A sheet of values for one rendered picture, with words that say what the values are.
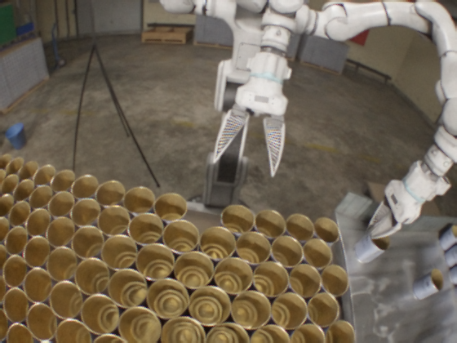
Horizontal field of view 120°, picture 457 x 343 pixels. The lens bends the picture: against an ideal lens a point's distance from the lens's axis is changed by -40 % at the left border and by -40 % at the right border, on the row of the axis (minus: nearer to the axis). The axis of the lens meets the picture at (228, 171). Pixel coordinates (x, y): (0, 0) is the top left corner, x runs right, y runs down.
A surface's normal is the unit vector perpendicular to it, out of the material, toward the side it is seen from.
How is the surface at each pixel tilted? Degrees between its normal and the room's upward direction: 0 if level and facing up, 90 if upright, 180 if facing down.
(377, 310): 0
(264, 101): 63
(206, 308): 2
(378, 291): 0
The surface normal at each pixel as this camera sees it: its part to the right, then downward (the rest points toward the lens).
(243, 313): 0.17, -0.69
